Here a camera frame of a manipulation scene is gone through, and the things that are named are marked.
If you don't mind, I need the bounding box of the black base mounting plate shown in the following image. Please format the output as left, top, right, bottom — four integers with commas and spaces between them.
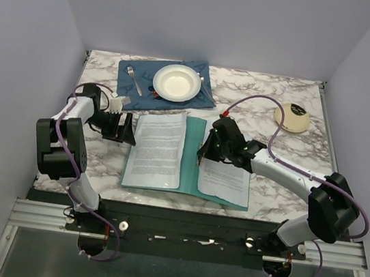
10, 190, 306, 277

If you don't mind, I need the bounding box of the teal paper folder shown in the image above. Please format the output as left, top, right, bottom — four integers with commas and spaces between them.
118, 107, 261, 213

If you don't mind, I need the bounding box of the silver fork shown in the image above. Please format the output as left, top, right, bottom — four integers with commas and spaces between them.
127, 66, 143, 96

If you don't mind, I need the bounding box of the single printed paper sheet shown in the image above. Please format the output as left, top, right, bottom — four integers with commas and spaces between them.
121, 113, 187, 190

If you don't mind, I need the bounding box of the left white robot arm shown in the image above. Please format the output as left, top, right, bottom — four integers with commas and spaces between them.
35, 83, 136, 233

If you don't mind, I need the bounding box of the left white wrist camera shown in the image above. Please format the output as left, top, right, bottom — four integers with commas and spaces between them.
108, 92, 131, 114

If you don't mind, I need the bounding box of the aluminium rail frame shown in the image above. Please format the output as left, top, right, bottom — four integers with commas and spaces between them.
0, 188, 367, 277

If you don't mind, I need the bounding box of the white round bowl plate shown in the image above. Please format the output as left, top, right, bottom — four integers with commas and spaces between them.
152, 64, 201, 102

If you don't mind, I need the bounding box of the beige small dish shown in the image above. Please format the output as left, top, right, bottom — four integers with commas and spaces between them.
274, 103, 311, 134

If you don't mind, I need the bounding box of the small red dark object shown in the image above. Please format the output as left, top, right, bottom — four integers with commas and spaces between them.
148, 86, 161, 100

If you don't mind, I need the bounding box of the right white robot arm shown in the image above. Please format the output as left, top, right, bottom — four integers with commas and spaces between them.
197, 117, 360, 256

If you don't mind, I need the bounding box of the printed paper sheets stack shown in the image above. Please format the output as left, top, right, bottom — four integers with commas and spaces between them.
197, 159, 250, 211

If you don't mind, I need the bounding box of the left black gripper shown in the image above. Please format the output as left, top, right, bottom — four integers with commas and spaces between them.
83, 106, 140, 145

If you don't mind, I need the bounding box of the blue cloth placemat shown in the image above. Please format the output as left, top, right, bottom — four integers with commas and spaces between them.
117, 60, 216, 111

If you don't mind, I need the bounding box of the silver spoon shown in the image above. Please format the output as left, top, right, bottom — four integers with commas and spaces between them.
198, 74, 216, 103

